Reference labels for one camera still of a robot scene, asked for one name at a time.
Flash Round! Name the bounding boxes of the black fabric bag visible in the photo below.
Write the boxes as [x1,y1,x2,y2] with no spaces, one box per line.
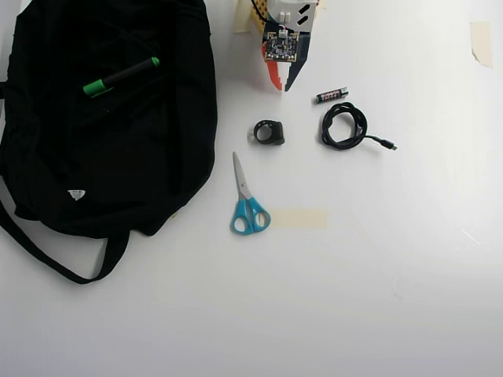
[0,0,218,287]

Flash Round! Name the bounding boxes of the black ring shaped strap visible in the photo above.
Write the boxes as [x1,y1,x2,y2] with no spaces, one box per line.
[252,119,286,147]

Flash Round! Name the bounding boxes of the green marker with black barrel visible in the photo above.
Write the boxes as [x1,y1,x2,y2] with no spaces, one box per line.
[82,57,161,100]

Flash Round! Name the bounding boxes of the beige tape piece torn corner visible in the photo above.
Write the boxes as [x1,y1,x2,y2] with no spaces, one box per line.
[468,20,494,68]

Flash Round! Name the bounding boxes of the bare camera circuit board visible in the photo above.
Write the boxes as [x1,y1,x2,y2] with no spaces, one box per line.
[262,30,300,64]

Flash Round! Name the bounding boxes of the black aa battery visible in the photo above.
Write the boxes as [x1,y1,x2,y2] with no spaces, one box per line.
[314,88,350,105]

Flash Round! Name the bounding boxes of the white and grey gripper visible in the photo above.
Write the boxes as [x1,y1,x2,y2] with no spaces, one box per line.
[260,0,320,93]

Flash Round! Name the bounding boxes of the beige tape piece by base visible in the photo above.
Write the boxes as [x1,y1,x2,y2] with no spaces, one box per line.
[231,0,253,35]

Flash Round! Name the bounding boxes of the black coiled usb cable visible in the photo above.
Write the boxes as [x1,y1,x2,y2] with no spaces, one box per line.
[319,101,398,152]

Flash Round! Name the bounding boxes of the blue handled scissors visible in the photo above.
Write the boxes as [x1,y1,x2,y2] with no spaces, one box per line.
[229,151,273,236]

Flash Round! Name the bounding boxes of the long beige tape strip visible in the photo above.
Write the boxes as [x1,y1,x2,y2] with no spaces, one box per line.
[270,208,329,230]

